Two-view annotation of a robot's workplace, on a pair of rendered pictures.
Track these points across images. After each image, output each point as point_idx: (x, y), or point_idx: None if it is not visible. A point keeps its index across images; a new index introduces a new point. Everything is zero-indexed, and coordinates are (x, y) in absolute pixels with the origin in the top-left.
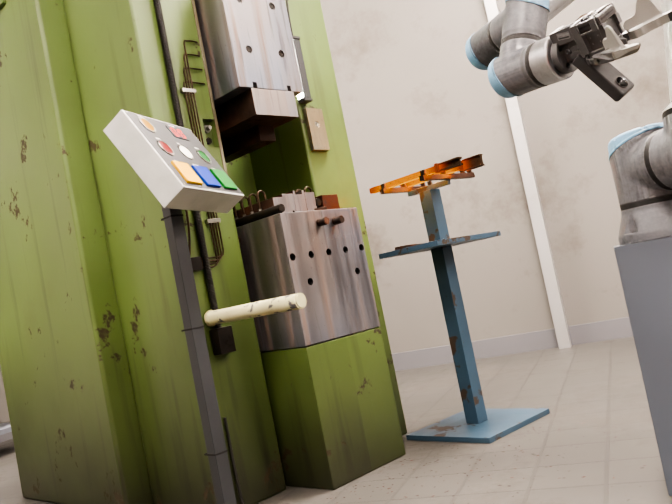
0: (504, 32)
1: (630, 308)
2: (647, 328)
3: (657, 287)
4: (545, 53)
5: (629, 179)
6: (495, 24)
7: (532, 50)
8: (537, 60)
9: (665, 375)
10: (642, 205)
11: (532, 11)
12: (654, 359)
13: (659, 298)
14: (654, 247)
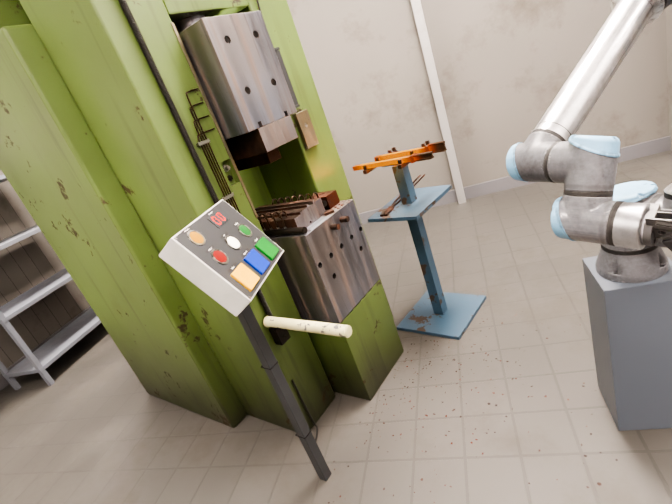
0: (574, 184)
1: (610, 330)
2: (621, 342)
3: (634, 317)
4: (637, 234)
5: None
6: (557, 165)
7: (618, 224)
8: (624, 237)
9: (629, 369)
10: (628, 255)
11: (609, 166)
12: (623, 360)
13: (634, 324)
14: (637, 291)
